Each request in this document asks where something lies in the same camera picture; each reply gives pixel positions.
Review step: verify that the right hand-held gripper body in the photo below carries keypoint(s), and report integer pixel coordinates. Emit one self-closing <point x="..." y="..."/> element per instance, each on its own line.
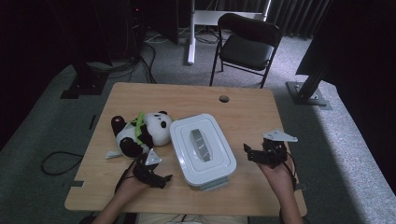
<point x="275" y="154"/>

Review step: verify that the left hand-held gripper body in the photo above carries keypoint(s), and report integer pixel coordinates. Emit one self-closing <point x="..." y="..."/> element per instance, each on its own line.
<point x="144" y="171"/>

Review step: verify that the white box lid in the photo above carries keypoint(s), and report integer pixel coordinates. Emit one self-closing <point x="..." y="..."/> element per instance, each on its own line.
<point x="218" y="168"/>

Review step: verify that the panda plush toy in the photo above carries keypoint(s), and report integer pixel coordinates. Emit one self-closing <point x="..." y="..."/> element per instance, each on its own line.
<point x="155" y="127"/>

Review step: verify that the grey plastic storage box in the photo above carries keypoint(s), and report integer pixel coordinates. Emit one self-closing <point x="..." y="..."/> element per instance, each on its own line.
<point x="214" y="183"/>

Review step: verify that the person's left hand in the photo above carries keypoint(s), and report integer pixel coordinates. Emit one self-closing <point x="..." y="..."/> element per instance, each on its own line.
<point x="134" y="186"/>

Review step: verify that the person's right hand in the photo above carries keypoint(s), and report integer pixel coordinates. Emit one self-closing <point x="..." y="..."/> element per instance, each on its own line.
<point x="278" y="179"/>

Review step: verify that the grey tape piece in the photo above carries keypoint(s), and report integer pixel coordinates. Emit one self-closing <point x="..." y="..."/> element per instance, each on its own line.
<point x="77" y="183"/>
<point x="302" y="187"/>

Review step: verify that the person's beige pants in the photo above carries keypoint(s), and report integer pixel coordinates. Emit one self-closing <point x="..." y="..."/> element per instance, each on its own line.
<point x="202" y="219"/>

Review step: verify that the black metal stand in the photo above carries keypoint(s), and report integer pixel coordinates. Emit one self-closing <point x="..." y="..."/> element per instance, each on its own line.
<point x="84" y="85"/>
<point x="306" y="93"/>

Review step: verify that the black folding chair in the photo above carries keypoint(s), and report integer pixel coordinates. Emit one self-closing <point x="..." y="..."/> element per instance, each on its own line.
<point x="247" y="51"/>

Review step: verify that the dark pleated curtain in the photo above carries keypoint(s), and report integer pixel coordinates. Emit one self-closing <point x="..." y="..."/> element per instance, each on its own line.
<point x="292" y="15"/>

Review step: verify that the white desk frame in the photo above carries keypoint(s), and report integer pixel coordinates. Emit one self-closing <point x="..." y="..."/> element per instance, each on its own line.
<point x="193" y="37"/>

